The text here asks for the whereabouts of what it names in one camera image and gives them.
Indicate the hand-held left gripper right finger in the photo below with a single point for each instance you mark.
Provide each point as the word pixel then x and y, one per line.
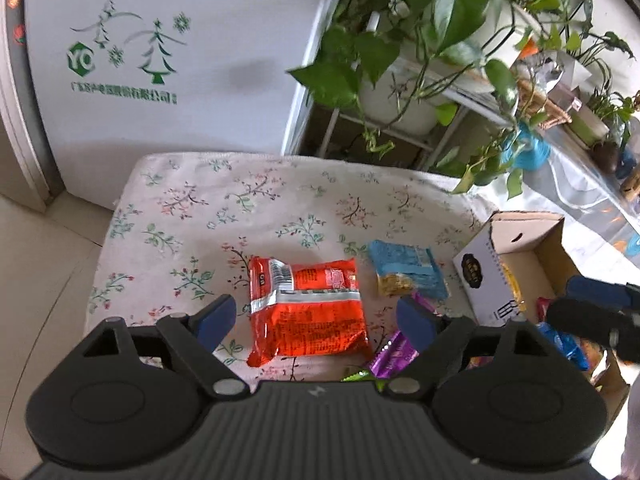
pixel 416 324

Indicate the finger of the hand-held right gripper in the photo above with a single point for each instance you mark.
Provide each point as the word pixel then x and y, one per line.
pixel 605 295
pixel 590 322

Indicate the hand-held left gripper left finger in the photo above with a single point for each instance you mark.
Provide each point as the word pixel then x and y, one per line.
pixel 216 321

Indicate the purple snack packet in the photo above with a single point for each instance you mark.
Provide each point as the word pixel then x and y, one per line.
pixel 392 355

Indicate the small red packet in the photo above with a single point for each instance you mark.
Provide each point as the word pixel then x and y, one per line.
pixel 545 309

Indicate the light blue snack packet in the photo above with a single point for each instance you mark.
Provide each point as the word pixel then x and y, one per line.
pixel 407 267

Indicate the green snack packet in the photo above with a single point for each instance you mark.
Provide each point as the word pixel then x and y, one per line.
pixel 362 379

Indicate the white cardboard box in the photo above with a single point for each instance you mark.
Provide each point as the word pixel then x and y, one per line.
pixel 482 270

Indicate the red snack packet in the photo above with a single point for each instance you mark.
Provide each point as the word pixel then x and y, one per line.
pixel 310 320

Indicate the floral cloth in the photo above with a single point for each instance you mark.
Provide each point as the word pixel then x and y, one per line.
pixel 200 225

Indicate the brown round pot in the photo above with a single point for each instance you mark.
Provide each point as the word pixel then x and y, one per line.
pixel 606 157

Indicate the blue watering can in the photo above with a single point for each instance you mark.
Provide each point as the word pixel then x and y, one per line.
pixel 525 152

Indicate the wicker basket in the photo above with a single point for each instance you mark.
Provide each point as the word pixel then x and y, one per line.
pixel 542 105

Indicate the white freezer green tree print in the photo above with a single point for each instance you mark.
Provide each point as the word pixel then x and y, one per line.
pixel 200 110

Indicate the white metal plant stand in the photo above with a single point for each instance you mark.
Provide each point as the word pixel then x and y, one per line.
pixel 330 130

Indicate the small green potted plant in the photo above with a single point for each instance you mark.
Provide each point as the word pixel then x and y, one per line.
pixel 600 60

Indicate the silver refrigerator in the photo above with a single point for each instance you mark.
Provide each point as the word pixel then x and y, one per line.
pixel 20 110

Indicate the green pothos plant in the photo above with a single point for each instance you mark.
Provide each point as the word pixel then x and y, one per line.
pixel 450 5

